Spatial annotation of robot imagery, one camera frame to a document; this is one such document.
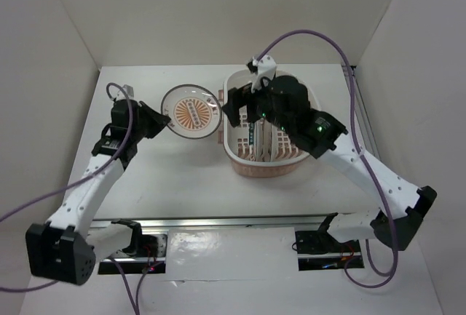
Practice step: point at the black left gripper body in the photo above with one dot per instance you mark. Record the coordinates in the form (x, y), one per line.
(137, 134)

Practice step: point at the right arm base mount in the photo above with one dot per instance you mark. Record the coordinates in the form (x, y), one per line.
(320, 252)

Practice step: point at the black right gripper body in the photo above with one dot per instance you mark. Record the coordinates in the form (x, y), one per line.
(277, 118)

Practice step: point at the plate with orange sunburst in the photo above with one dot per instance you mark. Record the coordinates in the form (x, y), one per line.
(194, 111)

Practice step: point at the aluminium front rail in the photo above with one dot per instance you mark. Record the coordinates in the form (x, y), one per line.
(307, 221)

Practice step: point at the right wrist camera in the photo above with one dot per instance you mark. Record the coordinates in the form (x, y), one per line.
(264, 69)

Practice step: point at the plate with red characters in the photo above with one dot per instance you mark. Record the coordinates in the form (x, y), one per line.
(263, 141)

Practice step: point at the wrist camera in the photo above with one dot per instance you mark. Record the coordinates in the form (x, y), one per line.
(264, 69)
(129, 91)

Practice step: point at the aluminium side rail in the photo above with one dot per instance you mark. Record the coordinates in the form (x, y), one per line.
(364, 129)

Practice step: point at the white and pink dish rack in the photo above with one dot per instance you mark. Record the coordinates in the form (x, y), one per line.
(285, 156)

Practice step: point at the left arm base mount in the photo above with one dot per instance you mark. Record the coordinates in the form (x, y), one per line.
(149, 258)

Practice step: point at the plate with dark blue rim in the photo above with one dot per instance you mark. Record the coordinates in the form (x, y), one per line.
(251, 142)

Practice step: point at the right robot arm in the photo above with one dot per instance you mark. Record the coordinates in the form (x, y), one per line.
(402, 205)

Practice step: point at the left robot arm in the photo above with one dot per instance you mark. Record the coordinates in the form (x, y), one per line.
(63, 249)

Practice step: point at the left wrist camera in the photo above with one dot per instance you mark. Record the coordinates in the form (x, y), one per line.
(129, 91)

